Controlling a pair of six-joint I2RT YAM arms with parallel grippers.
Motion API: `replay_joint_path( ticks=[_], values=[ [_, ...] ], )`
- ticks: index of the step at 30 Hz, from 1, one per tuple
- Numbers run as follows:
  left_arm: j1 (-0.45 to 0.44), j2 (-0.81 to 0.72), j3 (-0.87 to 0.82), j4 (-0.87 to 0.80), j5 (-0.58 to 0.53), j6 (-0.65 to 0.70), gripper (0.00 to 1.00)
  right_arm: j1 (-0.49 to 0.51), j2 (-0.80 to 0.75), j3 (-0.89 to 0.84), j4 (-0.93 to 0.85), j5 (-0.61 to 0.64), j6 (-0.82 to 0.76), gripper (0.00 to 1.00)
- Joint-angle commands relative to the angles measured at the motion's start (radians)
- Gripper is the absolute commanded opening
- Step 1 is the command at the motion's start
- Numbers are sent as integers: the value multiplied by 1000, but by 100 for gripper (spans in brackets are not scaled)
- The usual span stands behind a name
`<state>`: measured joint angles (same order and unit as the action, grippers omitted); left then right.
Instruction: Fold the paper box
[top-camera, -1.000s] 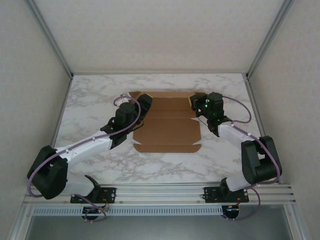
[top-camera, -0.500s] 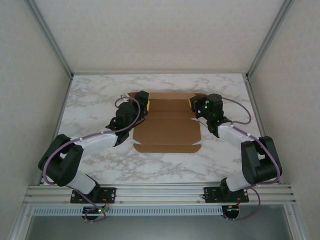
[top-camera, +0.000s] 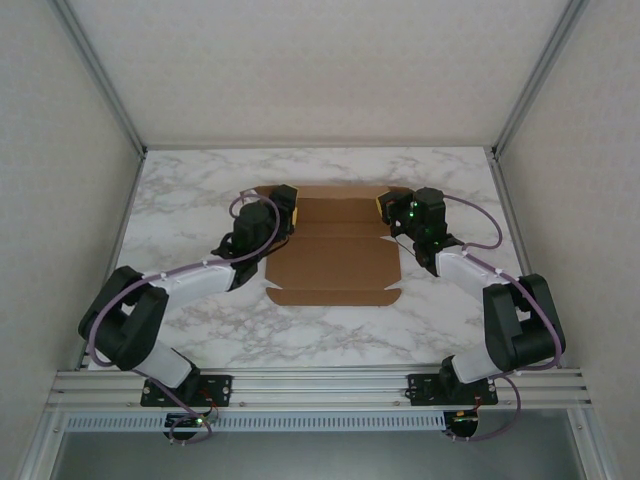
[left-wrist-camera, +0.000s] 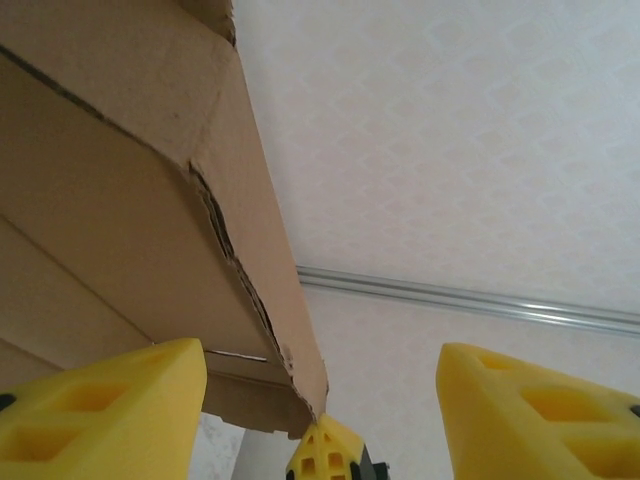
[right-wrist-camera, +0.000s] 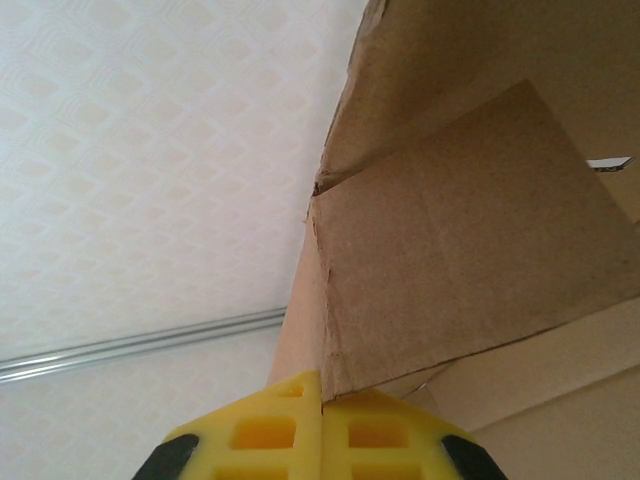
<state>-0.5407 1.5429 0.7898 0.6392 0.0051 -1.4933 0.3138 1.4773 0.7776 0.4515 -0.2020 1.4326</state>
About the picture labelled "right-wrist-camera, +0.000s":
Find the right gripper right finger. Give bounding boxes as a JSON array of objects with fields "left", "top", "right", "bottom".
[{"left": 319, "top": 387, "right": 496, "bottom": 480}]

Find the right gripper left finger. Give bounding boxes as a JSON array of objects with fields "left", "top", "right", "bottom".
[{"left": 130, "top": 369, "right": 322, "bottom": 480}]

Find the aluminium frame post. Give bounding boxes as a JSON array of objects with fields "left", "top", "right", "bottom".
[{"left": 0, "top": 306, "right": 288, "bottom": 385}]

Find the brown cardboard box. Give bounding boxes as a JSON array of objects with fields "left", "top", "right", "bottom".
[{"left": 269, "top": 0, "right": 640, "bottom": 480}]

